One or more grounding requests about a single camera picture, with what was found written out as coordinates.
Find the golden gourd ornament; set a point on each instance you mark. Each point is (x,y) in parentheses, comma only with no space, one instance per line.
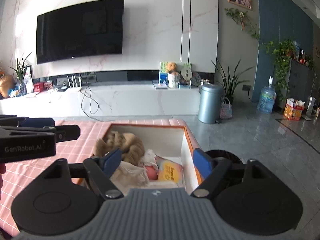
(6,83)

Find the orange gift box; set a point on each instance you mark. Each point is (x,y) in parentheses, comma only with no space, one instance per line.
(293,109)

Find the yellow snack packet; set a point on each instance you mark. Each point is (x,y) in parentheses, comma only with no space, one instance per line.
(170,171)

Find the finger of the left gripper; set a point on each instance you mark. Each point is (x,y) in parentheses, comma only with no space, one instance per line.
(22,121)
(61,133)

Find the red gift box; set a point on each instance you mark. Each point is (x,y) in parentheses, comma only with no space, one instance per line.
(42,86)

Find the translucent mesh drawstring bag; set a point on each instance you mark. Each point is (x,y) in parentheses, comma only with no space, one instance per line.
(129,175)

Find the blue water jug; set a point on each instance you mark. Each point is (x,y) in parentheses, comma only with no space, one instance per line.
(267,98)

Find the grey metal trash can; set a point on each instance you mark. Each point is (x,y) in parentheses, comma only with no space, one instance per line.
(210,103)

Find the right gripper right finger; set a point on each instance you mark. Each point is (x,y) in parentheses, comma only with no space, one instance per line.
(213,172)

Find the white tissue paper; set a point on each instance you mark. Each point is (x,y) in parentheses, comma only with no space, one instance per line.
(149,159)

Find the round paper fan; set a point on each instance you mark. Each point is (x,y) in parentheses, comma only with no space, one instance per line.
(186,75)

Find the black round waste bin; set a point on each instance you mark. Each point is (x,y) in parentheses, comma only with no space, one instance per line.
(222,154)

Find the left potted grass plant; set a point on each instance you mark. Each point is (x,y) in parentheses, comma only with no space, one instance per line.
(21,68)

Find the dark shelf cabinet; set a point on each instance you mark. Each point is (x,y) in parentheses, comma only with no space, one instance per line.
(300,82)

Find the orange cardboard box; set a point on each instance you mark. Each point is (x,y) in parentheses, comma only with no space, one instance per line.
(174,142)

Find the brown braided plush headband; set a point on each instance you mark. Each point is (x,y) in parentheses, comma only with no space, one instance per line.
(131,146)

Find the white marble tv console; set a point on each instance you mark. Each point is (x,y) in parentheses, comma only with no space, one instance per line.
(110,100)

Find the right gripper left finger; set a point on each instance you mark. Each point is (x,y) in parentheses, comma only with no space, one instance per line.
(99,171)

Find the white wifi router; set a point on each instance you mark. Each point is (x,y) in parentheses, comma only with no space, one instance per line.
(72,84)

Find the white knitted pot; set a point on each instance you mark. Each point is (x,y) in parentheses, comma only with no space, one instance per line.
(173,79)

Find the brown teddy bear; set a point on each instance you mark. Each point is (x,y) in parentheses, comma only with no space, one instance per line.
(171,67)

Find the woven pink basket bag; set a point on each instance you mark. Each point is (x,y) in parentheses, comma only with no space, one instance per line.
(226,109)

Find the long leaf potted plant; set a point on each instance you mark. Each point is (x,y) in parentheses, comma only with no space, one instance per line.
(230,80)

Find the hanging vine plant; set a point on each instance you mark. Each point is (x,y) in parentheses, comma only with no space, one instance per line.
(281,51)

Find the black wall television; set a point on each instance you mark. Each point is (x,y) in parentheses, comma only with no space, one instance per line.
(80,30)

